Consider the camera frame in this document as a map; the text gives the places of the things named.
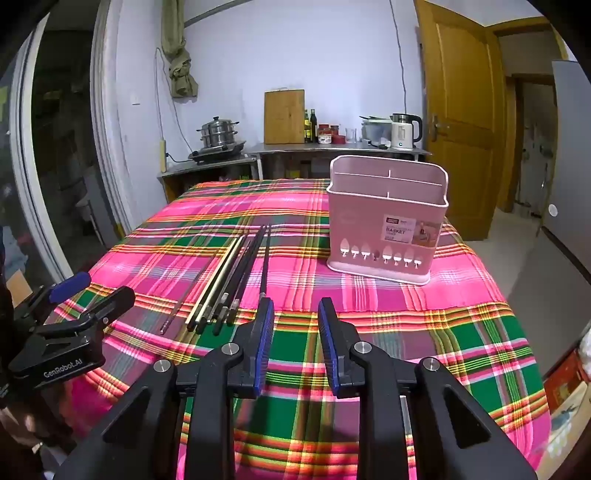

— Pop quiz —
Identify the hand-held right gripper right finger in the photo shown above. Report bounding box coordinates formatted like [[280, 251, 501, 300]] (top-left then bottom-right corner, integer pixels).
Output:
[[318, 296, 539, 480]]

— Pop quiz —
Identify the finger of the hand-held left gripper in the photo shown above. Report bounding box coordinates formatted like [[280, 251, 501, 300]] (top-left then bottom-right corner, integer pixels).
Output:
[[41, 286, 136, 341], [21, 271, 92, 315]]

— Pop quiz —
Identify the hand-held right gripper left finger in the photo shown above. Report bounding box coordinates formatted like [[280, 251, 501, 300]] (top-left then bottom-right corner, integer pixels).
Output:
[[53, 296, 276, 480]]

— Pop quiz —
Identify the row of mixed chopsticks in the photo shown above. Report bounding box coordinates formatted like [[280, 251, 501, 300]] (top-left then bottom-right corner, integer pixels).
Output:
[[160, 224, 273, 337]]

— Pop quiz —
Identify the pink plastic basket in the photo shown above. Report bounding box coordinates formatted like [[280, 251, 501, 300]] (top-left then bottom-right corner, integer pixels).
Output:
[[325, 154, 450, 287]]

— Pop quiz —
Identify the pink green plaid tablecloth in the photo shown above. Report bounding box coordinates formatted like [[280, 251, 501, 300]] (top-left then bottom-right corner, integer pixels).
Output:
[[46, 179, 552, 480]]

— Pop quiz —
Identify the low steel stand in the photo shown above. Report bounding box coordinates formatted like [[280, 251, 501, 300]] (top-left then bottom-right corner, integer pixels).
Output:
[[156, 154, 258, 204]]

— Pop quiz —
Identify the white framed glass door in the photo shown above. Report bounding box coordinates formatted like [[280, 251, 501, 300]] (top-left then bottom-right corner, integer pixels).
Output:
[[0, 0, 148, 305]]

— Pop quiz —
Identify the black induction cooktop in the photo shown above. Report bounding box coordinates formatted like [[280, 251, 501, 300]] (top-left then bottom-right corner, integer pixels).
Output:
[[188, 140, 247, 165]]

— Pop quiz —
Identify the long steel counter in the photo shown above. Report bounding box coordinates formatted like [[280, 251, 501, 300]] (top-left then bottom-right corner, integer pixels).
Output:
[[245, 141, 433, 182]]

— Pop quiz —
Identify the stainless steel steamer pot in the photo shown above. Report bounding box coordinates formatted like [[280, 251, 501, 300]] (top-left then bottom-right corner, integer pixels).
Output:
[[198, 117, 240, 149]]

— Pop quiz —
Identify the white rice cooker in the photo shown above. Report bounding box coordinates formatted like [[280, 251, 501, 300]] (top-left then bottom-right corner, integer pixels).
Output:
[[360, 116, 394, 142]]

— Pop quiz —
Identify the white electric kettle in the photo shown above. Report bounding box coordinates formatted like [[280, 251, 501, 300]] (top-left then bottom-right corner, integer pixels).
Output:
[[390, 113, 424, 151]]

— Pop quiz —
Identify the wooden cutting board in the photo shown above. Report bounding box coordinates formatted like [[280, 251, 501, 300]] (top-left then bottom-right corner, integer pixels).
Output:
[[264, 89, 306, 145]]

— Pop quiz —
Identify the printed cardboard box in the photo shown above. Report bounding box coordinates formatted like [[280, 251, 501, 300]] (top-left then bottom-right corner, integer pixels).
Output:
[[542, 348, 591, 418]]

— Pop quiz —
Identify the hanging green cloth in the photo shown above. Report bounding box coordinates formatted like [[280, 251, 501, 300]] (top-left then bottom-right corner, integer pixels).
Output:
[[161, 0, 199, 99]]

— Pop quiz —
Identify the yellow wooden door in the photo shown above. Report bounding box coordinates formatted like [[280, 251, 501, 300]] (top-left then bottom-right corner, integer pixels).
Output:
[[414, 0, 507, 241]]

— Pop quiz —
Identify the grey refrigerator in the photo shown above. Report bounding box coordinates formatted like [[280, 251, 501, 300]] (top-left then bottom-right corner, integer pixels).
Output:
[[541, 59, 591, 284]]

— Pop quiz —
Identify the black wall cable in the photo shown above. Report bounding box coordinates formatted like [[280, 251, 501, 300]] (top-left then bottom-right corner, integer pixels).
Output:
[[389, 0, 408, 116]]

